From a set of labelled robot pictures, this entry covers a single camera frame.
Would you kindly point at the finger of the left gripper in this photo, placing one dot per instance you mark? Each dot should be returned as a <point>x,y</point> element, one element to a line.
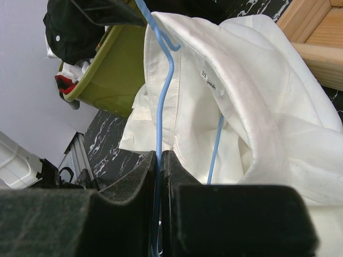
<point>100,13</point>

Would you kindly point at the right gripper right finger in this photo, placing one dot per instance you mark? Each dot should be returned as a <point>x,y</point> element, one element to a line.
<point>231,220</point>

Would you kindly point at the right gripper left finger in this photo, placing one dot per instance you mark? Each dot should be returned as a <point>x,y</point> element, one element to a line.
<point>74,222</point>

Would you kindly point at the blue wire hanger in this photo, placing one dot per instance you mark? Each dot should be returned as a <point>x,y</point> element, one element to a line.
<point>162,107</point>

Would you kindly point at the white shirt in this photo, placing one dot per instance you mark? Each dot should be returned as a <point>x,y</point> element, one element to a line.
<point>243,108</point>

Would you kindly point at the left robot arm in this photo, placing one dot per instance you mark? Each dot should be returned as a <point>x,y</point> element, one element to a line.
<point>60,61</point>

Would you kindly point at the black garment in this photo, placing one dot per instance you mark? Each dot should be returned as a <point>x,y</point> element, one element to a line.
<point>72,39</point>

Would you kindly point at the green laundry basket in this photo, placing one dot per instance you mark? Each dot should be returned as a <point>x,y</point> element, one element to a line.
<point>116,73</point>

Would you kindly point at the white clothes in basket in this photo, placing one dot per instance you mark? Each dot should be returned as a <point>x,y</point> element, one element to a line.
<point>69,76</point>

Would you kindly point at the wooden clothes rack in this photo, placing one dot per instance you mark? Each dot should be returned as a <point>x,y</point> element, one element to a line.
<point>315,30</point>

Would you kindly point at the aluminium frame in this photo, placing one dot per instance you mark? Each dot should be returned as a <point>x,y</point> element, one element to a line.
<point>75,167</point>

